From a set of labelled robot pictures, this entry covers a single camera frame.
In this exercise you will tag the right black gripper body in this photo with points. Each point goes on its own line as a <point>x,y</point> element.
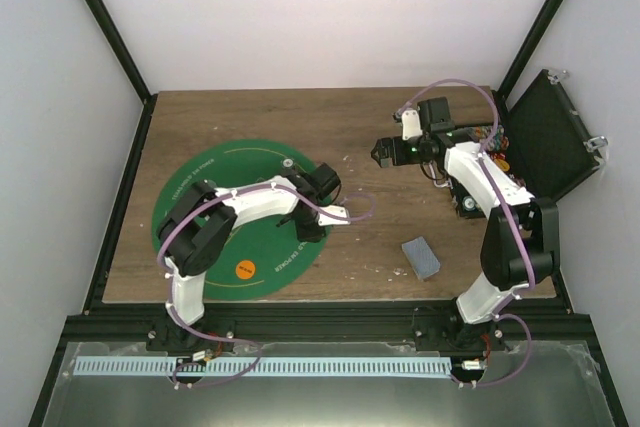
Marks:
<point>407,157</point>

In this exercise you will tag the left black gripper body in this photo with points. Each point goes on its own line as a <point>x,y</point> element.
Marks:
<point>302,230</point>

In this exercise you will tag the orange big blind button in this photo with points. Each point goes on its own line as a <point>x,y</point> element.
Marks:
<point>245,270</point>

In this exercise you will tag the blue playing card deck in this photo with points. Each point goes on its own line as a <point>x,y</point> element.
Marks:
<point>421,258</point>

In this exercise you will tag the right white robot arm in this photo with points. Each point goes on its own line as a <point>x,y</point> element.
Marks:
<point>521,244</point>

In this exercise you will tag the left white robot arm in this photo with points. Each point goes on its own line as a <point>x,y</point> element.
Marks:
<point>193,233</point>

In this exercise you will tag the green round poker mat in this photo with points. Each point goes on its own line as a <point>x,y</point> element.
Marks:
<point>279,257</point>

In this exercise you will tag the black poker case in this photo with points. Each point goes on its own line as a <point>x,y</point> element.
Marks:
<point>541,142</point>

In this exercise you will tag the light blue slotted strip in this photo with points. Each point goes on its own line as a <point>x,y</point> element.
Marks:
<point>405,367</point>

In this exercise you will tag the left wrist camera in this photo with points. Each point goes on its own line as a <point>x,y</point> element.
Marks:
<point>333,215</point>

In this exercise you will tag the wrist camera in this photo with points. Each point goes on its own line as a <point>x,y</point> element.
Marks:
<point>411,125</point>
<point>333,215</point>

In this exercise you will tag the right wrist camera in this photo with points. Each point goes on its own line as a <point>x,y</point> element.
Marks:
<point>411,125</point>

